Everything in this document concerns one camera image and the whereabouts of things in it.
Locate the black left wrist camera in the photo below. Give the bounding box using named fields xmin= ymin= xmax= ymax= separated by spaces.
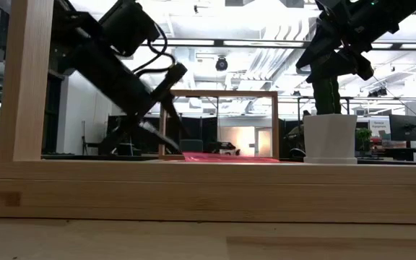
xmin=97 ymin=0 xmax=162 ymax=58

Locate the white hexagonal plant pot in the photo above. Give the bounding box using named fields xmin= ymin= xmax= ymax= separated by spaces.
xmin=303 ymin=113 xmax=359 ymax=165

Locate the black computer monitor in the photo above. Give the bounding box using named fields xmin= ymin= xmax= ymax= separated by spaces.
xmin=389 ymin=113 xmax=416 ymax=143

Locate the wooden slatted shelf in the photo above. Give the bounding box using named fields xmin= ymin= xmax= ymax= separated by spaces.
xmin=0 ymin=0 xmax=416 ymax=225

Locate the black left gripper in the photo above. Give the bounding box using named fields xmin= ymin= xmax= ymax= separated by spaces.
xmin=68 ymin=37 xmax=190 ymax=155

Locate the black round overhead camera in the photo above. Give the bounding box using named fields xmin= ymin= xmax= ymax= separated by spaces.
xmin=214 ymin=56 xmax=230 ymax=72

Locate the small green potted plant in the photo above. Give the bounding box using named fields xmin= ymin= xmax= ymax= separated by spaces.
xmin=354 ymin=126 xmax=373 ymax=153

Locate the person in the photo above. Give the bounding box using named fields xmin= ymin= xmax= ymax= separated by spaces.
xmin=283 ymin=109 xmax=316 ymax=159

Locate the black ceiling spotlight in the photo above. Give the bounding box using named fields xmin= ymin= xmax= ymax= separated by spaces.
xmin=368 ymin=86 xmax=389 ymax=98

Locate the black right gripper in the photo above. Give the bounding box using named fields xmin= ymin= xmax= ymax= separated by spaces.
xmin=295 ymin=0 xmax=401 ymax=84

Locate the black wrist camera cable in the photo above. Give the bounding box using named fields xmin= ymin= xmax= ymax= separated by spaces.
xmin=131 ymin=21 xmax=177 ymax=75

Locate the green cactus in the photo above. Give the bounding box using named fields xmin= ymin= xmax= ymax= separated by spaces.
xmin=312 ymin=68 xmax=342 ymax=116

